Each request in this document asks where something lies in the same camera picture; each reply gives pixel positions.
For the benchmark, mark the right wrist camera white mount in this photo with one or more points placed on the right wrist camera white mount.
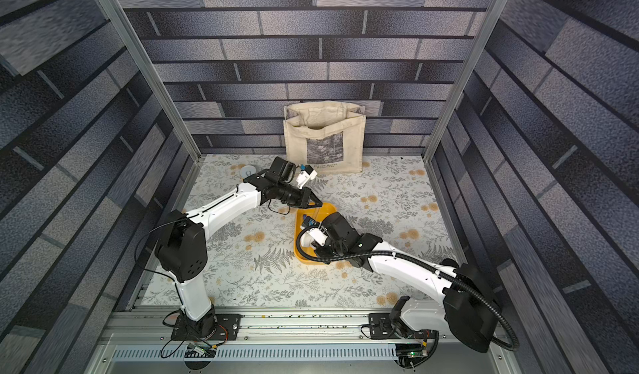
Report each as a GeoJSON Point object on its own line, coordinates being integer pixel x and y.
{"type": "Point", "coordinates": [314, 232]}

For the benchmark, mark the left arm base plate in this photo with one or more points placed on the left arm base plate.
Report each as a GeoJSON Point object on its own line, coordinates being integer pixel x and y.
{"type": "Point", "coordinates": [219, 327]}

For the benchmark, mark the left controller board with wires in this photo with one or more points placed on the left controller board with wires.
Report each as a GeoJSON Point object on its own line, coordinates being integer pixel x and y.
{"type": "Point", "coordinates": [199, 350]}

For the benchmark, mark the aluminium mounting rail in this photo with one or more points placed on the aluminium mounting rail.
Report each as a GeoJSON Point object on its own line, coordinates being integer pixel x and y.
{"type": "Point", "coordinates": [266, 340]}

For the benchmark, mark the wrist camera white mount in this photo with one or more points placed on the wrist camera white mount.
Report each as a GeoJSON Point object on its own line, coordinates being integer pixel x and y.
{"type": "Point", "coordinates": [314, 232]}
{"type": "Point", "coordinates": [306, 174]}

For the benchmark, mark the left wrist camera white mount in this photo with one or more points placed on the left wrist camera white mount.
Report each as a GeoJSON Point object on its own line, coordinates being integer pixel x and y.
{"type": "Point", "coordinates": [306, 174]}

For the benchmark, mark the right controller board green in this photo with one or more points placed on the right controller board green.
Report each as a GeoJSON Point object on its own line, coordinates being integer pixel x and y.
{"type": "Point", "coordinates": [411, 355]}

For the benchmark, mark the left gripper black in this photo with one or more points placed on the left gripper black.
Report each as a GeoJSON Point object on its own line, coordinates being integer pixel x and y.
{"type": "Point", "coordinates": [305, 200]}

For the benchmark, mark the beige canvas tote bag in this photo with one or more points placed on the beige canvas tote bag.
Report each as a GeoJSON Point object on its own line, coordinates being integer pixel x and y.
{"type": "Point", "coordinates": [327, 135]}

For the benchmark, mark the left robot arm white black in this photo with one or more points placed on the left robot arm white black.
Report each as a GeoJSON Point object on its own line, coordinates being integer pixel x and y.
{"type": "Point", "coordinates": [181, 248]}

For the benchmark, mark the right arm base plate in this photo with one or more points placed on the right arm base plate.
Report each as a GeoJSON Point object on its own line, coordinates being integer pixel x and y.
{"type": "Point", "coordinates": [381, 326]}

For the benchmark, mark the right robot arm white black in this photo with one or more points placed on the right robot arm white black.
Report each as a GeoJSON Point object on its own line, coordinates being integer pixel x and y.
{"type": "Point", "coordinates": [467, 306]}

